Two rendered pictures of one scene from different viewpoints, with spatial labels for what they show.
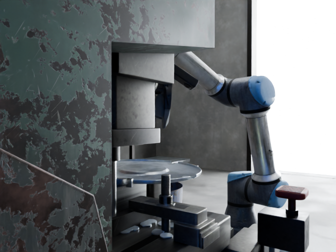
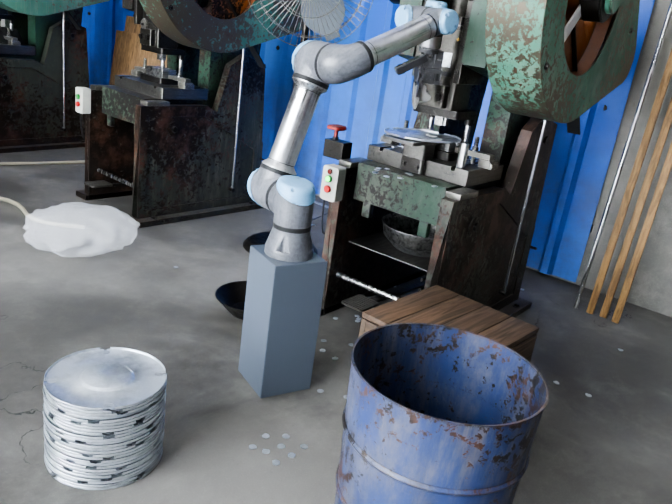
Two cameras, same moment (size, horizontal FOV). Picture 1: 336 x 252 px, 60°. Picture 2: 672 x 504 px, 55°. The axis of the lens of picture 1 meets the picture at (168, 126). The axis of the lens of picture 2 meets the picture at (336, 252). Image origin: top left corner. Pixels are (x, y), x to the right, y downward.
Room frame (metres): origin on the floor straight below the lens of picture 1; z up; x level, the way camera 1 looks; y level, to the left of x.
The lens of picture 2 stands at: (3.17, -0.13, 1.13)
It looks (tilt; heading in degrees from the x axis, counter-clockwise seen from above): 19 degrees down; 182
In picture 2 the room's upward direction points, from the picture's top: 8 degrees clockwise
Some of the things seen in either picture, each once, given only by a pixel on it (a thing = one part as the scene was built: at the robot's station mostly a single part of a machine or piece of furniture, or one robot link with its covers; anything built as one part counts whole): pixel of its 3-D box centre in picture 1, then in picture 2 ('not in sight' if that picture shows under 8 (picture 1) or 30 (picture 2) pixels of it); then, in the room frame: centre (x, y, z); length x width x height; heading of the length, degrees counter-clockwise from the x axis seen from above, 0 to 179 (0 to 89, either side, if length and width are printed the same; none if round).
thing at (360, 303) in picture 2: not in sight; (393, 293); (0.73, 0.06, 0.14); 0.59 x 0.10 x 0.05; 146
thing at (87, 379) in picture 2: not in sight; (106, 376); (1.79, -0.69, 0.23); 0.29 x 0.29 x 0.01
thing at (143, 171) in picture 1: (142, 169); (422, 135); (0.72, 0.06, 0.79); 0.29 x 0.29 x 0.01
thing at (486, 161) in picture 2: not in sight; (477, 151); (0.71, 0.28, 0.76); 0.17 x 0.06 x 0.10; 56
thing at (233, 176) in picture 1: (241, 185); (293, 200); (1.30, -0.33, 0.62); 0.13 x 0.12 x 0.14; 41
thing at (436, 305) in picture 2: not in sight; (441, 370); (1.39, 0.20, 0.18); 0.40 x 0.38 x 0.35; 142
